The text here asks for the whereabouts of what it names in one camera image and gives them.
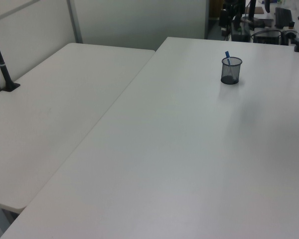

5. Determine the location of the black mesh pen cup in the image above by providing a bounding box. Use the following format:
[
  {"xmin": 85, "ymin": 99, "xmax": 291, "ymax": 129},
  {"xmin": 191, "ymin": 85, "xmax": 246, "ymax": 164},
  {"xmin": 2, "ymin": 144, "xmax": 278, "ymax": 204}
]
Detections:
[{"xmin": 220, "ymin": 56, "xmax": 243, "ymax": 85}]

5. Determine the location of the dark grey keyboard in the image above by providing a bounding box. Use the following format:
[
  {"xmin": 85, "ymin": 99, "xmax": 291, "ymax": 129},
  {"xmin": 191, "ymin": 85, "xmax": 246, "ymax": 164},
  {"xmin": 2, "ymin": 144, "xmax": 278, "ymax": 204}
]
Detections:
[{"xmin": 274, "ymin": 7, "xmax": 295, "ymax": 29}]

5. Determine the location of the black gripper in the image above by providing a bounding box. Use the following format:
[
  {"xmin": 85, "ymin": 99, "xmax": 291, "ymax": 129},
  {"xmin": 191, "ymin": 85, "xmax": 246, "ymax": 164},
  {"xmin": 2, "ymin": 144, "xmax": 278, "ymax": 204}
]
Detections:
[{"xmin": 219, "ymin": 0, "xmax": 246, "ymax": 27}]

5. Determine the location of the dark green equipment box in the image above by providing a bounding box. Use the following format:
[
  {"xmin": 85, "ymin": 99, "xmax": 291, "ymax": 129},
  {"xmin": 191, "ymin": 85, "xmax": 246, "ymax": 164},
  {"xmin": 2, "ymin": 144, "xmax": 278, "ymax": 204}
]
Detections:
[{"xmin": 230, "ymin": 21, "xmax": 250, "ymax": 42}]

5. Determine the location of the black electronics box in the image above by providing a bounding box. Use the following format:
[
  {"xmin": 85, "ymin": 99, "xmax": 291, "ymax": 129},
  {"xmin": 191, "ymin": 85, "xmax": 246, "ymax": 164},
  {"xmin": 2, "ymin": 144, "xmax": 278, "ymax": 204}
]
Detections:
[{"xmin": 253, "ymin": 29, "xmax": 283, "ymax": 45}]

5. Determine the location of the white side table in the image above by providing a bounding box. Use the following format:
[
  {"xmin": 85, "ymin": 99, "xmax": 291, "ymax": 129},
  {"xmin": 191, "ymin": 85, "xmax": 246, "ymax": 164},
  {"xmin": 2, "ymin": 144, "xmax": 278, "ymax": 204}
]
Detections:
[{"xmin": 0, "ymin": 42, "xmax": 156, "ymax": 239}]

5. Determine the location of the black monitor stand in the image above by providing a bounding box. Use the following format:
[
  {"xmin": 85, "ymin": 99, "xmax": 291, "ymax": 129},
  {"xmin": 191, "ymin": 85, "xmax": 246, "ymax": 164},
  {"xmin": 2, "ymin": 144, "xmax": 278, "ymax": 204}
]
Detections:
[{"xmin": 247, "ymin": 0, "xmax": 257, "ymax": 22}]

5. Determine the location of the black camera pole with base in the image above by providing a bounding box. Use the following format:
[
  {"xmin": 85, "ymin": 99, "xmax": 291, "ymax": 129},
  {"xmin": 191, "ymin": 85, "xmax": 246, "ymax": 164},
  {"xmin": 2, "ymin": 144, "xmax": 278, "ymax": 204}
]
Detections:
[{"xmin": 0, "ymin": 21, "xmax": 21, "ymax": 93}]

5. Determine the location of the grey metal partition post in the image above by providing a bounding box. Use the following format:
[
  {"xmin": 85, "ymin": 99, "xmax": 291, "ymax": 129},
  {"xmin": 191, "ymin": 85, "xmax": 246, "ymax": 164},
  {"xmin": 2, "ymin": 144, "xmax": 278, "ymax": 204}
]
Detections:
[{"xmin": 66, "ymin": 0, "xmax": 83, "ymax": 44}]

